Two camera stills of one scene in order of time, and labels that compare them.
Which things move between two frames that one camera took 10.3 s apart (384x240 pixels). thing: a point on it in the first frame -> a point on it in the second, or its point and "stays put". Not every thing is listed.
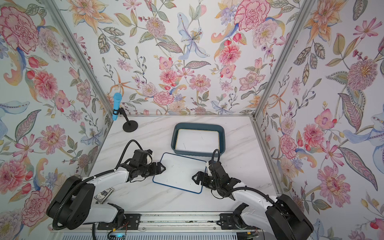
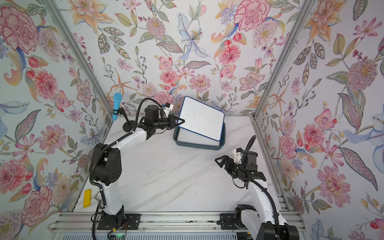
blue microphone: [117, 98] stays put
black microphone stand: [129, 126] stays put
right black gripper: [204, 179] -> [222, 164]
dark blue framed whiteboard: [179, 172] -> [201, 119]
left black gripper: [155, 170] -> [170, 120]
